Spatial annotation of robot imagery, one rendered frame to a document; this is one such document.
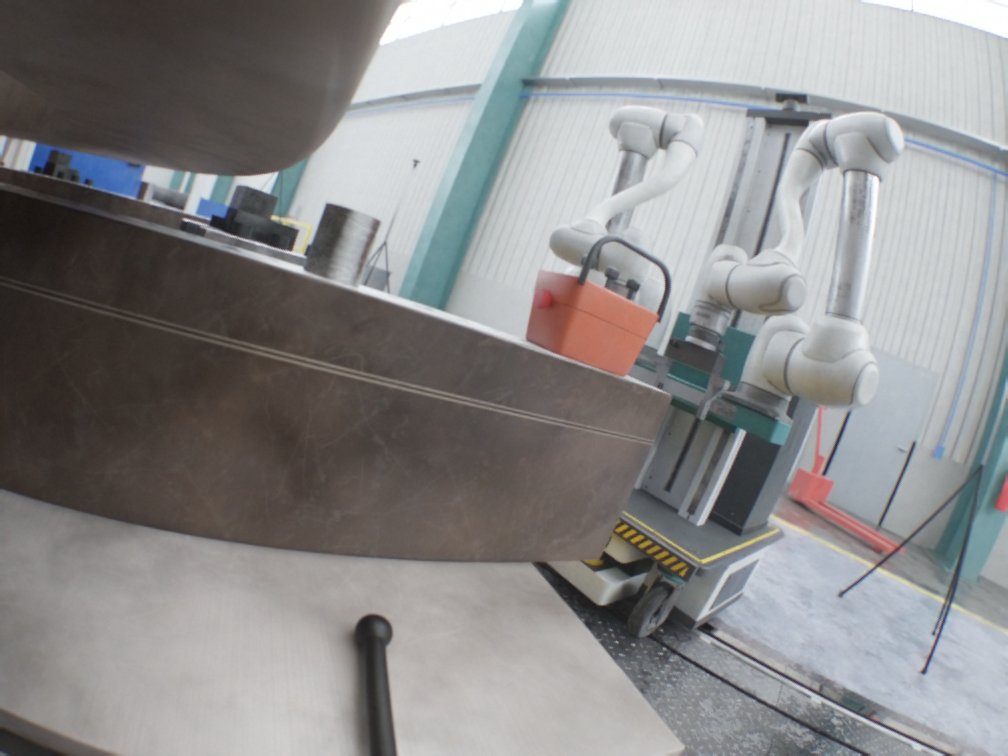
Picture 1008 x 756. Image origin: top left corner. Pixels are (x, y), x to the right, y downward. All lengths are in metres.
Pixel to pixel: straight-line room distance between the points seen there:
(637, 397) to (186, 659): 0.78
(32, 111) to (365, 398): 2.27
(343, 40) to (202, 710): 0.54
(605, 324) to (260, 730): 0.71
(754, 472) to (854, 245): 0.81
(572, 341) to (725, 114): 8.13
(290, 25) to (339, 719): 0.57
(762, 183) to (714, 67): 7.75
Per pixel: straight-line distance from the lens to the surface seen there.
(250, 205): 1.60
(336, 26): 0.31
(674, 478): 1.63
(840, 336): 1.17
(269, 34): 0.36
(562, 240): 1.31
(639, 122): 1.63
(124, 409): 0.63
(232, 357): 0.59
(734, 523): 1.67
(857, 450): 6.90
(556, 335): 0.74
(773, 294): 0.97
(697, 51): 9.86
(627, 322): 0.80
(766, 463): 1.63
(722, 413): 1.31
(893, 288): 7.32
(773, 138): 1.88
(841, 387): 1.15
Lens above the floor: 0.72
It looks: 8 degrees down
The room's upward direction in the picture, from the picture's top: 20 degrees clockwise
